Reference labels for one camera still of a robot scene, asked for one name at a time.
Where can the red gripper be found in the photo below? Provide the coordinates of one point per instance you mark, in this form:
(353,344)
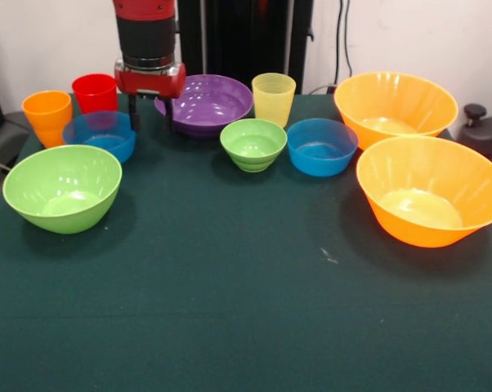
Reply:
(150,83)

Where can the blue bowl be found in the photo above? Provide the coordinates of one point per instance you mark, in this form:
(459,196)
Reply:
(321,159)
(115,145)

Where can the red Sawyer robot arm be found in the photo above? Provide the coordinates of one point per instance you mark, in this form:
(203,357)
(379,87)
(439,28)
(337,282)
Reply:
(148,32)

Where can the red cup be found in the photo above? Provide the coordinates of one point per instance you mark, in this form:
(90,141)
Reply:
(95,94)

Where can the purple bowl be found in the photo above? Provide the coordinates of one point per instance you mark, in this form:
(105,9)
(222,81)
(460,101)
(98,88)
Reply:
(213,106)

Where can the small green bowl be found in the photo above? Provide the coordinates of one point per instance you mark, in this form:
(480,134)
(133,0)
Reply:
(253,143)

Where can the orange cup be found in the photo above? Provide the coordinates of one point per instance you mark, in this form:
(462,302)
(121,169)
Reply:
(46,118)

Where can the large green bowl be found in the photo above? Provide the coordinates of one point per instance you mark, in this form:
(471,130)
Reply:
(62,192)

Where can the yellow cup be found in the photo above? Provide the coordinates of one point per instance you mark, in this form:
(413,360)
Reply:
(273,102)

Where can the dark green table cloth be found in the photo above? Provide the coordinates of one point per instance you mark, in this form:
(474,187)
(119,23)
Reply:
(229,306)

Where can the large orange bowl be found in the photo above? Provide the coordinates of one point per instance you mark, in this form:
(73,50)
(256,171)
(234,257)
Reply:
(426,196)
(395,102)

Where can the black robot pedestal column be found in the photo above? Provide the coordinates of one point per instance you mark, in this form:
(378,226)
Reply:
(238,41)

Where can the black pedestal foot with knob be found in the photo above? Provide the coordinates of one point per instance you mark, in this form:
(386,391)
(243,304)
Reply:
(485,130)

